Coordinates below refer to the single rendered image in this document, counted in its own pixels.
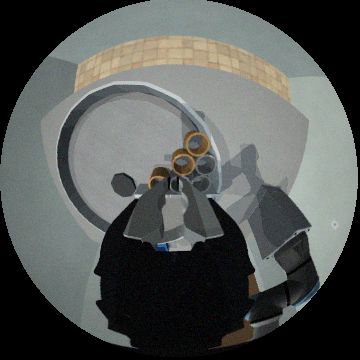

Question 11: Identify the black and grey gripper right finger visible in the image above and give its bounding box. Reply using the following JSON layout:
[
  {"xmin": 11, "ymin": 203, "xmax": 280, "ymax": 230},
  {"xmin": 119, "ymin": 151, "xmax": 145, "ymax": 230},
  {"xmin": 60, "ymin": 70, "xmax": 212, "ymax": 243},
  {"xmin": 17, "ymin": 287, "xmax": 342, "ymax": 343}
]
[{"xmin": 177, "ymin": 176, "xmax": 255, "ymax": 276}]

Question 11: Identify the blue plastic crate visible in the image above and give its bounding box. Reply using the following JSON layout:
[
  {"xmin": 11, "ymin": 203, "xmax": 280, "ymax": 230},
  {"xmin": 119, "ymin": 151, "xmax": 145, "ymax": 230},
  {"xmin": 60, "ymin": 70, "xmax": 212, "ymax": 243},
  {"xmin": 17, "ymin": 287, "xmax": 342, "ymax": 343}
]
[{"xmin": 157, "ymin": 243, "xmax": 169, "ymax": 251}]

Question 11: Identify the dark grey metal sleeve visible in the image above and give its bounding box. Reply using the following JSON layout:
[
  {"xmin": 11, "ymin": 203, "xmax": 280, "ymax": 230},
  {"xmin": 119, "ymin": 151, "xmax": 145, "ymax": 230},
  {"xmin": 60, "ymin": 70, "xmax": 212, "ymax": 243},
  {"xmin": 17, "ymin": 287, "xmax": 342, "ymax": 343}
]
[
  {"xmin": 170, "ymin": 169, "xmax": 191, "ymax": 194},
  {"xmin": 192, "ymin": 151, "xmax": 217, "ymax": 176},
  {"xmin": 189, "ymin": 169, "xmax": 211, "ymax": 193}
]

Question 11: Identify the bronze bushing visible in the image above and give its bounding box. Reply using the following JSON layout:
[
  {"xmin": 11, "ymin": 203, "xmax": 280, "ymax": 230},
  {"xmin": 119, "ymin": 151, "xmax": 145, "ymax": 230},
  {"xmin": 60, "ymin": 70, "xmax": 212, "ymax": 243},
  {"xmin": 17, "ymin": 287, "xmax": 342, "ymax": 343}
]
[
  {"xmin": 148, "ymin": 167, "xmax": 170, "ymax": 189},
  {"xmin": 184, "ymin": 131, "xmax": 210, "ymax": 156},
  {"xmin": 172, "ymin": 148, "xmax": 195, "ymax": 176}
]

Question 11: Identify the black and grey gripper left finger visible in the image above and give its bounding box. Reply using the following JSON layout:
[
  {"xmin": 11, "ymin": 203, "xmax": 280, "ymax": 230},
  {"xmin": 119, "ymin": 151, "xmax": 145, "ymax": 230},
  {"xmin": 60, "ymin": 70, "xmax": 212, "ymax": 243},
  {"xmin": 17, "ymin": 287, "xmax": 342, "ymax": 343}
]
[{"xmin": 94, "ymin": 176, "xmax": 171, "ymax": 277}]

